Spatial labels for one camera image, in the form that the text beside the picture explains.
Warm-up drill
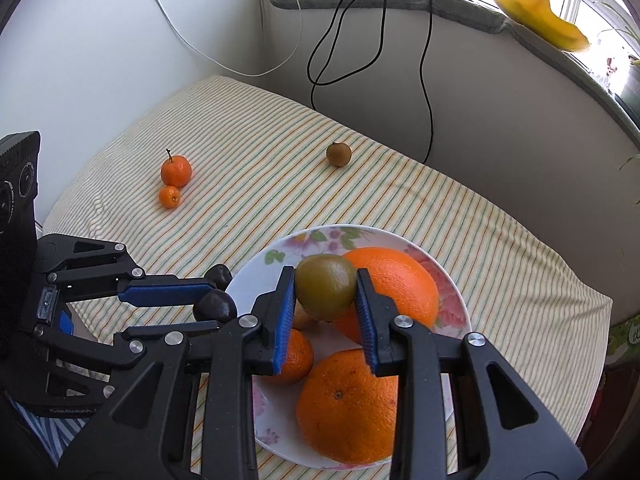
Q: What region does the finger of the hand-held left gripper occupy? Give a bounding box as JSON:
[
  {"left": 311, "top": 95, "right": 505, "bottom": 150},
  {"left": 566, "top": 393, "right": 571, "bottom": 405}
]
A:
[
  {"left": 37, "top": 234, "right": 216, "bottom": 308},
  {"left": 34, "top": 320, "right": 222, "bottom": 400}
]

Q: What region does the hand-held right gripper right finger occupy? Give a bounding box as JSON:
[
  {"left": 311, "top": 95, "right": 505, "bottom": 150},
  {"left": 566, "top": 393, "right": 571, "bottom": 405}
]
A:
[{"left": 354, "top": 268, "right": 589, "bottom": 480}]

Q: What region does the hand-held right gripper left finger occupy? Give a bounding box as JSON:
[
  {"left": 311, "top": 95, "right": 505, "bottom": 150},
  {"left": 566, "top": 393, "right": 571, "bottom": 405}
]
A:
[{"left": 60, "top": 265, "right": 302, "bottom": 480}]

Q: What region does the small brown fruit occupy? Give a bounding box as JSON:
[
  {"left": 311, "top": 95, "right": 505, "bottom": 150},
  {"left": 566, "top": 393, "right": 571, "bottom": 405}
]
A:
[{"left": 292, "top": 304, "right": 322, "bottom": 332}]

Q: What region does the small mandarin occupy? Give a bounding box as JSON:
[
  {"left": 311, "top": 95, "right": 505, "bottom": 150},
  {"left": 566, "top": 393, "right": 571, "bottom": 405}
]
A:
[{"left": 260, "top": 328, "right": 315, "bottom": 387}]

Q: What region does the large orange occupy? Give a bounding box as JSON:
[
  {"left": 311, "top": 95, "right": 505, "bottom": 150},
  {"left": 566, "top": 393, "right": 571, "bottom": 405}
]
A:
[
  {"left": 295, "top": 348, "right": 402, "bottom": 466},
  {"left": 332, "top": 247, "right": 440, "bottom": 347}
]

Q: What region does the floral white plate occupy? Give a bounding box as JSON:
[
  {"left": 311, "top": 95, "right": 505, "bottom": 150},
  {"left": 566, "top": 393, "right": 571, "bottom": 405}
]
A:
[{"left": 224, "top": 224, "right": 474, "bottom": 471}]

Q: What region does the dark purple plum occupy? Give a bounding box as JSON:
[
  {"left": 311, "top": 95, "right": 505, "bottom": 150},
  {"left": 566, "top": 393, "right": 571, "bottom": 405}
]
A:
[
  {"left": 204, "top": 263, "right": 234, "bottom": 292},
  {"left": 192, "top": 289, "right": 239, "bottom": 324}
]

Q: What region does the green-brown round fruit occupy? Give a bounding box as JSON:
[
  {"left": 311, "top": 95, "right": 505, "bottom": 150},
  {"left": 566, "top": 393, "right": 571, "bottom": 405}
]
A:
[{"left": 294, "top": 254, "right": 359, "bottom": 322}]

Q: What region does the small tangerine with stem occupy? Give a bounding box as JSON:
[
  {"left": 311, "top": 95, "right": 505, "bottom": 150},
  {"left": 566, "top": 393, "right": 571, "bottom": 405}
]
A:
[{"left": 160, "top": 148, "right": 193, "bottom": 189}]

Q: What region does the blue striped cloth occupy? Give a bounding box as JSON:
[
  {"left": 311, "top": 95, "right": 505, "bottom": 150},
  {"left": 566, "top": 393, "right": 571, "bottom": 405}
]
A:
[{"left": 7, "top": 395, "right": 91, "bottom": 466}]

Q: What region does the striped yellow tablecloth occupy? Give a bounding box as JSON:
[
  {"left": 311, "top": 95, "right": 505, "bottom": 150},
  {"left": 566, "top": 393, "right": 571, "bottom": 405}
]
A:
[{"left": 42, "top": 75, "right": 614, "bottom": 480}]

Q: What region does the white cabinet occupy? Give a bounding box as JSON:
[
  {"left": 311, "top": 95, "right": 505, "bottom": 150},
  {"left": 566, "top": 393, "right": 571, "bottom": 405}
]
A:
[{"left": 0, "top": 0, "right": 263, "bottom": 221}]

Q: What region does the brown round fruit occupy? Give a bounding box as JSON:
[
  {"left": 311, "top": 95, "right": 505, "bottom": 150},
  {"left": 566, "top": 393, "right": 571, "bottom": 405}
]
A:
[{"left": 326, "top": 142, "right": 352, "bottom": 167}]

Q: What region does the green plastic bag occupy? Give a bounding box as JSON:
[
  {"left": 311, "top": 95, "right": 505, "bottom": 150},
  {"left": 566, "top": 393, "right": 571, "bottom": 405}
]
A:
[{"left": 606, "top": 316, "right": 640, "bottom": 363}]

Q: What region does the yellow pumpkin slice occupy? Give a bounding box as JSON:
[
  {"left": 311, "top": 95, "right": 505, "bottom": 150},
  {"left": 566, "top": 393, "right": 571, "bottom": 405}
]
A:
[{"left": 487, "top": 0, "right": 592, "bottom": 54}]

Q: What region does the potted spider plant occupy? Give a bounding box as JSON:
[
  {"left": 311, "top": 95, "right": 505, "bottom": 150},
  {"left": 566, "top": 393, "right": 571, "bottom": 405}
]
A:
[{"left": 594, "top": 0, "right": 640, "bottom": 171}]

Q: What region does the white cable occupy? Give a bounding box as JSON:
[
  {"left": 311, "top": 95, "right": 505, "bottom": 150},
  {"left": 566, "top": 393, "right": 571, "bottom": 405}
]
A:
[{"left": 139, "top": 0, "right": 304, "bottom": 79}]

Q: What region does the black cable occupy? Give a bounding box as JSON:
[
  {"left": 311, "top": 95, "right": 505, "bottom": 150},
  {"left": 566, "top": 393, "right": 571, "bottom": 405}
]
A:
[
  {"left": 419, "top": 0, "right": 437, "bottom": 164},
  {"left": 305, "top": 0, "right": 392, "bottom": 111}
]

